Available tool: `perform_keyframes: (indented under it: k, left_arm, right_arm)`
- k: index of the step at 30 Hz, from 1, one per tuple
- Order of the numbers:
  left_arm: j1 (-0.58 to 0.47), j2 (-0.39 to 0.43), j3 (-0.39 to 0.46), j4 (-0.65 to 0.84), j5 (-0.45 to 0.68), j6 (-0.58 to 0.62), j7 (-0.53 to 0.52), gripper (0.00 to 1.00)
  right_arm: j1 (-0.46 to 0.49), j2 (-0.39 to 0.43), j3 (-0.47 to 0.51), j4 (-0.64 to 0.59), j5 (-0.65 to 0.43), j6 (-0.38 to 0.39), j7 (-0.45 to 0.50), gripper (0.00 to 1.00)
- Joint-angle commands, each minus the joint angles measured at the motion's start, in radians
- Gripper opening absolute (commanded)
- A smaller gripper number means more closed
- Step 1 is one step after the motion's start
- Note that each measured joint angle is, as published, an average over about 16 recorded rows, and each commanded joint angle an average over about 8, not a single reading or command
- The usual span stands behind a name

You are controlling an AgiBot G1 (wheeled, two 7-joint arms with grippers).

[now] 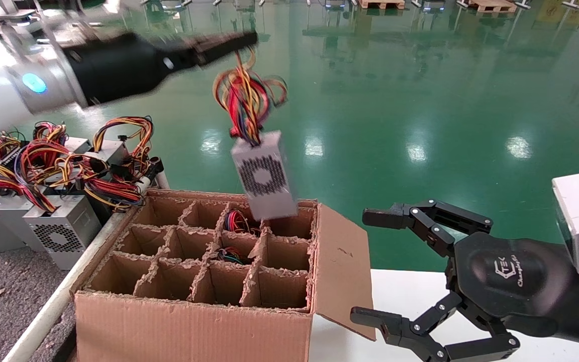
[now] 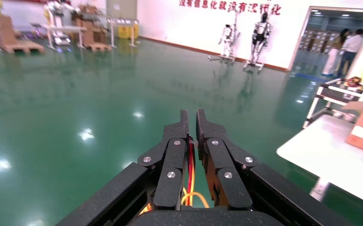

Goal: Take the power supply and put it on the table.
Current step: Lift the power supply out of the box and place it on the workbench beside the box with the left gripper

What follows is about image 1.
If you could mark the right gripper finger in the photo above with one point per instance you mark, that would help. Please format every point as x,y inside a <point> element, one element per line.
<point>435,221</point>
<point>420,334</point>

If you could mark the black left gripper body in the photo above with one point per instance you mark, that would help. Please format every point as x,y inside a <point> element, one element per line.
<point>123,65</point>

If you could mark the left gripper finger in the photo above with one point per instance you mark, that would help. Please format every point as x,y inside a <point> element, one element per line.
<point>224,52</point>
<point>224,41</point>

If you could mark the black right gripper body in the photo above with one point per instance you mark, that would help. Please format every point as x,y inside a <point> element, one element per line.
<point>520,281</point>

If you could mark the distant robot base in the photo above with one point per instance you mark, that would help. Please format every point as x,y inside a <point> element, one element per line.
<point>337,3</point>
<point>434,5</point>
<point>173,4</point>

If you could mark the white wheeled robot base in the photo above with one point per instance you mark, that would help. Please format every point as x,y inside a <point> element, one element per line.
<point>3,12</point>

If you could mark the wooden pallet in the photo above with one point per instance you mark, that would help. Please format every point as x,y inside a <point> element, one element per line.
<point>493,6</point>
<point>382,4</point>

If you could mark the brown cardboard box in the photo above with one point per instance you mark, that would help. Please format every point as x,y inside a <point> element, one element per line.
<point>194,332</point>

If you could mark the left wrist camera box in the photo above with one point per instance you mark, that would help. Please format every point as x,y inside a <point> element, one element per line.
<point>83,22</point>

